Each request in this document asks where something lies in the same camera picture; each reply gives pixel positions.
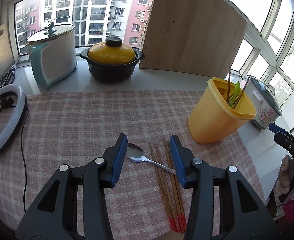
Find light cutting board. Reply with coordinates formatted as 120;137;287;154
0;24;14;81

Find white ring light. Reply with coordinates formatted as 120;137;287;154
0;84;27;151

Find yellow plastic utensil holder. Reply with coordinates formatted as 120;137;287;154
188;77;257;144

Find white floral rice cooker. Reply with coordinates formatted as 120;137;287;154
245;75;283;129

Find black cable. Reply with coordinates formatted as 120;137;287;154
20;109;30;214

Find metal spoon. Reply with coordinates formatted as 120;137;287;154
126;143;176;175

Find black casserole pot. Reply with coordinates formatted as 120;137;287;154
80;48;145;83

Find green plastic utensil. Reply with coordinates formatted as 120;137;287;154
228;81;240;108

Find large wooden board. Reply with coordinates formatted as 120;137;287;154
139;0;248;79

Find pink plaid tablecloth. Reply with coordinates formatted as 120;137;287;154
0;90;264;239

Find black scissors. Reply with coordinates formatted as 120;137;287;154
0;64;16;88

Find yellow pot lid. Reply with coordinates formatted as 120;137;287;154
88;37;136;65

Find wooden chopstick red tip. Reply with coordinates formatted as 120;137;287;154
148;142;180;232
158;167;183;233
162;139;186;233
165;139;188;231

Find white teal electric cooker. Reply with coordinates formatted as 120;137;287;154
27;31;77;88

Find glass cooker lid teal knob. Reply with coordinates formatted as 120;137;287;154
27;22;75;45

